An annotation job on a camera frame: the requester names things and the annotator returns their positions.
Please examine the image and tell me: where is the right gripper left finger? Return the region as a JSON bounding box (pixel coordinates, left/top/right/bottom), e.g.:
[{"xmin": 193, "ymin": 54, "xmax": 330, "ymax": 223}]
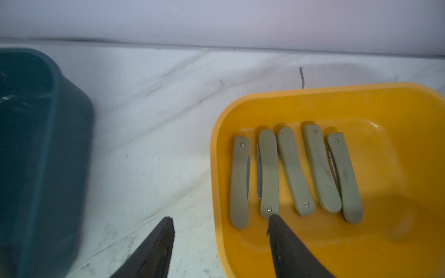
[{"xmin": 112, "ymin": 217, "xmax": 175, "ymax": 278}]

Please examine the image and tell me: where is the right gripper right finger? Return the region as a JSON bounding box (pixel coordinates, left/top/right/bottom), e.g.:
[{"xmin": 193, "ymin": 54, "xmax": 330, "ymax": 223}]
[{"xmin": 267, "ymin": 214, "xmax": 333, "ymax": 278}]

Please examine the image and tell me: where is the olive knife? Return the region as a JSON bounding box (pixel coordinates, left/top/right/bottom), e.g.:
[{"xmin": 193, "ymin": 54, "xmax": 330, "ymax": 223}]
[
  {"xmin": 257, "ymin": 129, "xmax": 280, "ymax": 220},
  {"xmin": 326, "ymin": 133, "xmax": 363, "ymax": 225},
  {"xmin": 277, "ymin": 126, "xmax": 316, "ymax": 217},
  {"xmin": 302, "ymin": 124, "xmax": 342, "ymax": 213},
  {"xmin": 229, "ymin": 136, "xmax": 250, "ymax": 229}
]

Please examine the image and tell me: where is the yellow storage box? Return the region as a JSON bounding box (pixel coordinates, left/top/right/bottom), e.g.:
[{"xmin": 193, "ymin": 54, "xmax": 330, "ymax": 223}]
[{"xmin": 210, "ymin": 83, "xmax": 445, "ymax": 278}]

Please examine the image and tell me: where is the dark teal storage box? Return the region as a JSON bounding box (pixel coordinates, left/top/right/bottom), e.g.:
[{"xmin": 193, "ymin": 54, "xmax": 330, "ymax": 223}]
[{"xmin": 1, "ymin": 48, "xmax": 95, "ymax": 278}]

